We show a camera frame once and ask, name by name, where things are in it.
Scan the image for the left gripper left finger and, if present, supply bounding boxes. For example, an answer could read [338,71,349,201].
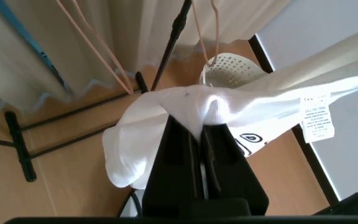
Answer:
[141,113,205,218]

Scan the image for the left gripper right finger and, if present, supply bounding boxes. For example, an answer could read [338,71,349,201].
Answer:
[200,123,270,218]

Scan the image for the white printed t-shirt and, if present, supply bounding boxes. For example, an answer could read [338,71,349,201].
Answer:
[101,23,358,190]

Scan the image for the pink clothes hanger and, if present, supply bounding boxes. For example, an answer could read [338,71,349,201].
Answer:
[54,0,135,96]
[191,0,221,68]

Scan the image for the white laundry basket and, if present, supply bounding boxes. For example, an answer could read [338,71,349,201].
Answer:
[199,52,269,90]

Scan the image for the black clothes rack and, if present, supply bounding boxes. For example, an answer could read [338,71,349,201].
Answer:
[0,0,193,184]

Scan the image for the window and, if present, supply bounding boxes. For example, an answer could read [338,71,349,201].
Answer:
[0,0,73,96]

